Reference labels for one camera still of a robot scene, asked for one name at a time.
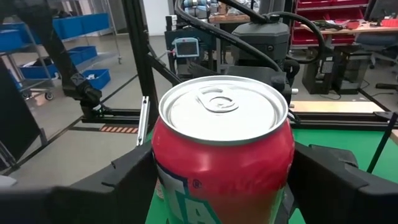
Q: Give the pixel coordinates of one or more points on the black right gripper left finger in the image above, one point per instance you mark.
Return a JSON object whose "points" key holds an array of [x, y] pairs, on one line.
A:
{"points": [[93, 199]]}

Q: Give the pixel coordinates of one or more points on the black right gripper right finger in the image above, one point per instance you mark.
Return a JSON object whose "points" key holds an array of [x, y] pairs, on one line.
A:
{"points": [[342, 199]]}

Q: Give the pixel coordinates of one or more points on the red Fanta can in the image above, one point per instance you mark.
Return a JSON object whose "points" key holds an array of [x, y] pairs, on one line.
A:
{"points": [[224, 161]]}

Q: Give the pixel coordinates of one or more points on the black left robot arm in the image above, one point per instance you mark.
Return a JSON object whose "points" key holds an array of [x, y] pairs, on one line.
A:
{"points": [[261, 40]]}

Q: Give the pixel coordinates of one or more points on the green table mat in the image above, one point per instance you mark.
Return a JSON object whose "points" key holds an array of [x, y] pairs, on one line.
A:
{"points": [[342, 140]]}

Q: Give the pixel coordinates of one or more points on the black orange hazard mat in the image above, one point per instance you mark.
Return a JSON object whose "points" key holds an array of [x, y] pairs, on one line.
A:
{"points": [[119, 129]]}

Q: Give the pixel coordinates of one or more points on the silver aluminium extrusion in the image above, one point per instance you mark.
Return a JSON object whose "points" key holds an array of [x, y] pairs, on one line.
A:
{"points": [[143, 121]]}

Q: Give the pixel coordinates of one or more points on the black flat panel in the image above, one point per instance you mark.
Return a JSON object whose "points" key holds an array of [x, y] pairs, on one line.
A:
{"points": [[15, 118]]}

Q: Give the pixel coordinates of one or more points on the blue storage bin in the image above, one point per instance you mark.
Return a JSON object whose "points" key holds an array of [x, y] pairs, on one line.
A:
{"points": [[11, 40], [98, 79], [81, 25], [83, 53], [37, 71]]}

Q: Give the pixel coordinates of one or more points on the black computer tower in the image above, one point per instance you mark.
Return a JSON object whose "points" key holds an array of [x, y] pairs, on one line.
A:
{"points": [[342, 71]]}

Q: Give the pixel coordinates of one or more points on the grey office chair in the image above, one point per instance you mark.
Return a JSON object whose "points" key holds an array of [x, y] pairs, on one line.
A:
{"points": [[382, 46]]}

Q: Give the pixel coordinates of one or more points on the red shelving unit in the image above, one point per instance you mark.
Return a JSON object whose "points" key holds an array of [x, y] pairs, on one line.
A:
{"points": [[314, 35]]}

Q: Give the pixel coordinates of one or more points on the wooden workbench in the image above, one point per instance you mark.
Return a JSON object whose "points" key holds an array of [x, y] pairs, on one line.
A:
{"points": [[367, 29]]}

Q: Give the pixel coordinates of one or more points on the small blue framed screen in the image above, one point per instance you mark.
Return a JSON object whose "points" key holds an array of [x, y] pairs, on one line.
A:
{"points": [[186, 47]]}

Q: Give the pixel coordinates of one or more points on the black metal table frame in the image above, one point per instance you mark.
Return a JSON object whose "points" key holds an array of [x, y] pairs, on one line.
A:
{"points": [[140, 46]]}

